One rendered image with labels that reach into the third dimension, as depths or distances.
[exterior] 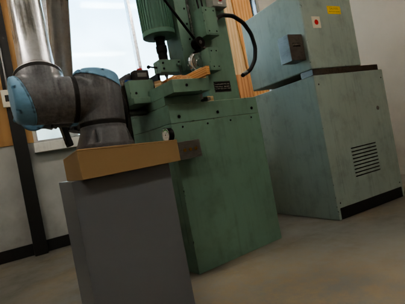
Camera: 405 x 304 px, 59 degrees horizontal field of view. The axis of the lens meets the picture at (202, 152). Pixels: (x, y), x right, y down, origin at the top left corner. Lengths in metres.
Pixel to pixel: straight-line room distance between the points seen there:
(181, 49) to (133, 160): 1.04
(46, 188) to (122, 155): 2.08
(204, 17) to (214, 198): 0.94
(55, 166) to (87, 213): 2.07
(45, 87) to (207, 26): 1.05
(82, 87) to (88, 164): 0.27
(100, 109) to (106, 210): 0.32
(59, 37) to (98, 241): 0.87
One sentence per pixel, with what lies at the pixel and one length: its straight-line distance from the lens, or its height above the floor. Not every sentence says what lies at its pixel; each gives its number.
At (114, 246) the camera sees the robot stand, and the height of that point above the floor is 0.34.
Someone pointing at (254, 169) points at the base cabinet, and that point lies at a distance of 1.95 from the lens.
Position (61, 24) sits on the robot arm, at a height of 1.17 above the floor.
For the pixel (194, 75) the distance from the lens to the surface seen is 1.74.
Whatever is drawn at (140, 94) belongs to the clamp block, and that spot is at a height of 0.89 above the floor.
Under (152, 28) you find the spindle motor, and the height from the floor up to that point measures 1.23.
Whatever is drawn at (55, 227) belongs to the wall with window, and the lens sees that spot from 3.14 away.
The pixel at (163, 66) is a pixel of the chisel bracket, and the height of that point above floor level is 1.03.
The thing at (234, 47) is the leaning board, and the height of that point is 1.53.
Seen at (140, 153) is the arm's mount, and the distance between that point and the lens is 1.09.
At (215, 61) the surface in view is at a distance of 1.92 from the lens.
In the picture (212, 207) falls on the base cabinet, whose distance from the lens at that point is 1.76.
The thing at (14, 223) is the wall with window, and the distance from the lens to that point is 3.12.
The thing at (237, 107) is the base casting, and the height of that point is 0.75.
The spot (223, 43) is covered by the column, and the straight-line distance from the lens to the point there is 2.13.
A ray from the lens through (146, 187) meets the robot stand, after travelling 1.12.
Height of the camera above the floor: 0.58
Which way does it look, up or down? 1 degrees down
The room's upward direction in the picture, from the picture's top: 11 degrees counter-clockwise
